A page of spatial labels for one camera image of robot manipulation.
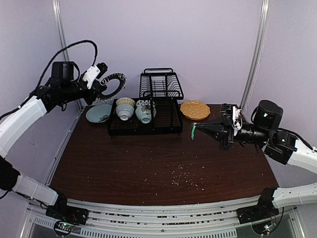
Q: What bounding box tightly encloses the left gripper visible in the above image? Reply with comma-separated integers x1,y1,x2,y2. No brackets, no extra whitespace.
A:
60,73,107,105

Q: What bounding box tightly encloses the metal keyring disc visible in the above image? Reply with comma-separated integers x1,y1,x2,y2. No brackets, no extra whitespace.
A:
97,73,127,100

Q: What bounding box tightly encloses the black wire dish rack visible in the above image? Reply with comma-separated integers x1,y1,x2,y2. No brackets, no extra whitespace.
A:
107,67,184,137

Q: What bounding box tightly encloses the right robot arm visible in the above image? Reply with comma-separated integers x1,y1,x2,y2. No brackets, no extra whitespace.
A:
192,100,317,219

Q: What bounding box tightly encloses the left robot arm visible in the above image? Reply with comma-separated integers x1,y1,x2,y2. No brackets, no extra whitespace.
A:
0,61,107,220

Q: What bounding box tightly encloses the light blue ceramic plate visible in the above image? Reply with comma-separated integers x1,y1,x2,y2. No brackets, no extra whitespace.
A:
86,104,112,123

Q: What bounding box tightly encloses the yellow dotted plate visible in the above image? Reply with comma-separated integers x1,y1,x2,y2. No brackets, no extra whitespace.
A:
180,101,211,120

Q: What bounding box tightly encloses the yellow checked bowl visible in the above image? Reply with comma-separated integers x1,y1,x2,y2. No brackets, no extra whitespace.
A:
116,97,136,107

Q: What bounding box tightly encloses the light blue striped bowl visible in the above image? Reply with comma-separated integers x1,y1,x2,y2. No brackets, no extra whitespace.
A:
116,104,134,121

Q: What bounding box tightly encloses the white black dotted bowl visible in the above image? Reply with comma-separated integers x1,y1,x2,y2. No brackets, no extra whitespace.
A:
136,100,156,108

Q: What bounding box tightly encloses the green floral bowl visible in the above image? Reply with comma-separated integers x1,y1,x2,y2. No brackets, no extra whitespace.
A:
135,105,157,124

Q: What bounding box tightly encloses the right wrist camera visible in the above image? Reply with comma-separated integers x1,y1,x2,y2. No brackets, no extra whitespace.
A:
232,106,243,131

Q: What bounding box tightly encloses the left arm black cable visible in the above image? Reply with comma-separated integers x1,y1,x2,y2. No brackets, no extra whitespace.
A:
0,39,99,119

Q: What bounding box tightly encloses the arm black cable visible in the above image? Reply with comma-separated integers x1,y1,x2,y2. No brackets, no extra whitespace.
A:
0,39,99,119
277,127,317,152

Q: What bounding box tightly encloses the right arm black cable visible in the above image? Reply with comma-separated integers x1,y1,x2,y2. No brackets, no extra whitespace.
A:
277,127,317,152

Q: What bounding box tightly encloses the aluminium front rail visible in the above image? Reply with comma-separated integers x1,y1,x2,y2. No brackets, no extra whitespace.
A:
19,197,305,238

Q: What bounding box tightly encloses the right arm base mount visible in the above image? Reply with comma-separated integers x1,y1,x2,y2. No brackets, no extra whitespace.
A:
236,204,279,224

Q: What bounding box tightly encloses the left aluminium frame post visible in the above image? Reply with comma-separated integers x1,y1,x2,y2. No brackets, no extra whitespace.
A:
52,0,83,111

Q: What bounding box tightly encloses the aluminium frame post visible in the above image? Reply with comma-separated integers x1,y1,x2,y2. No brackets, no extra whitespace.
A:
52,0,83,111
240,0,271,113

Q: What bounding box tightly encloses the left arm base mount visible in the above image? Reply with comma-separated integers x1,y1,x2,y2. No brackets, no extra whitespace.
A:
46,205,89,225

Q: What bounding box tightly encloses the right aluminium frame post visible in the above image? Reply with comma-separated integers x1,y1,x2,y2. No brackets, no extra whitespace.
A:
240,0,271,113

